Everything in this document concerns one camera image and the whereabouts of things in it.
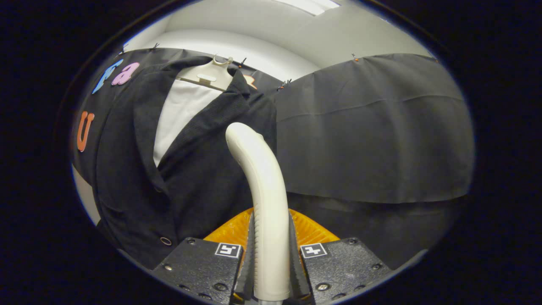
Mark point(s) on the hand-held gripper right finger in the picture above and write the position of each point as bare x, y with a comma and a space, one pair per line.
296, 271

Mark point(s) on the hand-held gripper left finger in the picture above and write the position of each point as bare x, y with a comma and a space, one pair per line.
250, 271

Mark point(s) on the white garment steamer head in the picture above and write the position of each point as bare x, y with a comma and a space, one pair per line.
266, 195

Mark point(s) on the black button jacket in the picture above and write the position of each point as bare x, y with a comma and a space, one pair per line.
199, 178

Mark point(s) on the black backdrop cloth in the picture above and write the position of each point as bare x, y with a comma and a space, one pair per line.
372, 140

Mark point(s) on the grey cabinet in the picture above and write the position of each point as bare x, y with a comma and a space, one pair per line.
84, 195

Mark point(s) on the white plastic hanger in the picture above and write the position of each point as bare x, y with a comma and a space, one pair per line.
207, 76

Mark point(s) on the row of small cloth clips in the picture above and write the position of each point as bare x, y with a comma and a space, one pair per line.
355, 57

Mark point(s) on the ceiling light panel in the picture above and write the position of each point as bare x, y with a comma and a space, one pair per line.
311, 5

